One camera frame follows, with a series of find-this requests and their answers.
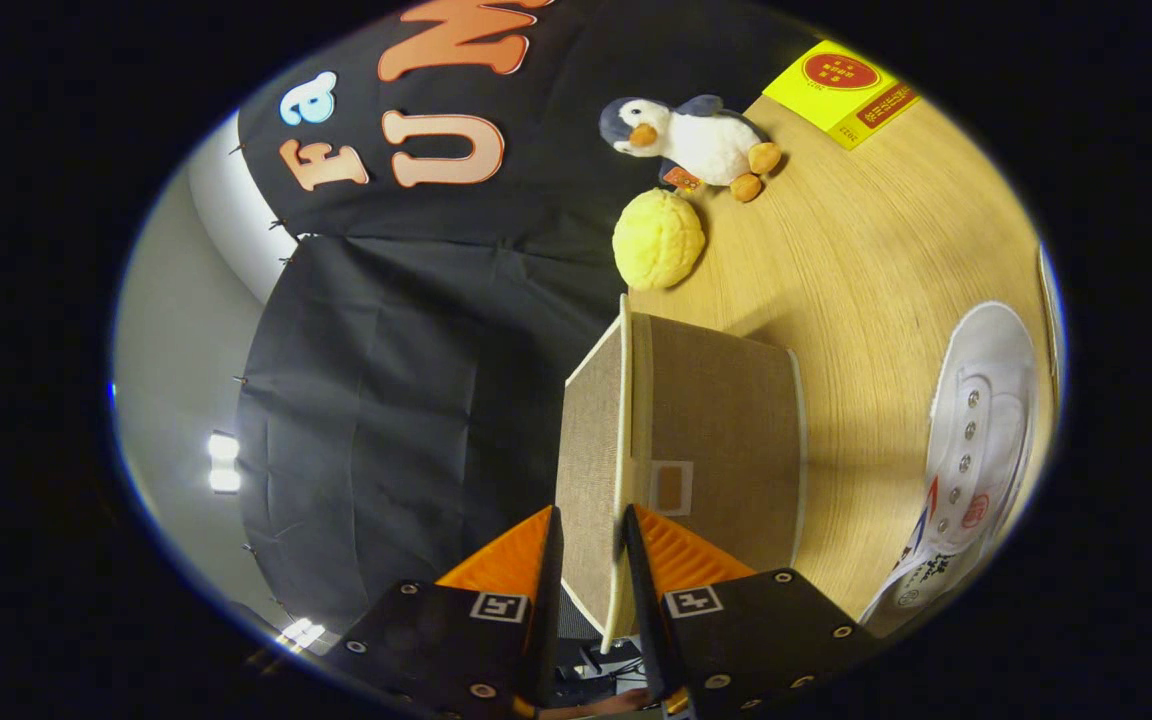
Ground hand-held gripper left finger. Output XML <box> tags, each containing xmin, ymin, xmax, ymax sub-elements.
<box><xmin>321</xmin><ymin>505</ymin><xmax>565</xmax><ymax>720</ymax></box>

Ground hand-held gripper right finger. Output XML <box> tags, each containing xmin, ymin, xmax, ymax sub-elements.
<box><xmin>621</xmin><ymin>503</ymin><xmax>882</xmax><ymax>720</ymax></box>

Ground beige fabric storage box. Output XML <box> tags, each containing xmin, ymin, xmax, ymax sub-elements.
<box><xmin>554</xmin><ymin>293</ymin><xmax>809</xmax><ymax>641</ymax></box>

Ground white canvas shoe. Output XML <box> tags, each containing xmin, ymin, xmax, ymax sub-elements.
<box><xmin>858</xmin><ymin>300</ymin><xmax>1042</xmax><ymax>631</ymax></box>

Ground long ceiling light strip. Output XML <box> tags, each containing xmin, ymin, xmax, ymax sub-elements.
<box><xmin>276</xmin><ymin>617</ymin><xmax>329</xmax><ymax>651</ymax></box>

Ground bright ceiling light panel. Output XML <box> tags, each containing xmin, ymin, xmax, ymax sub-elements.
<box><xmin>208</xmin><ymin>432</ymin><xmax>242</xmax><ymax>494</ymax></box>

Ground yellow bun plush toy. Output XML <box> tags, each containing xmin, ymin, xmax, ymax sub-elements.
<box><xmin>612</xmin><ymin>188</ymin><xmax>707</xmax><ymax>291</ymax></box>

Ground penguin plush toy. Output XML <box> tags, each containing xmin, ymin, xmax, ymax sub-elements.
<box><xmin>599</xmin><ymin>95</ymin><xmax>783</xmax><ymax>203</ymax></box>

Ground yellow book with red circle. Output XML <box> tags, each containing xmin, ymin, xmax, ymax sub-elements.
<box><xmin>763</xmin><ymin>40</ymin><xmax>922</xmax><ymax>151</ymax></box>

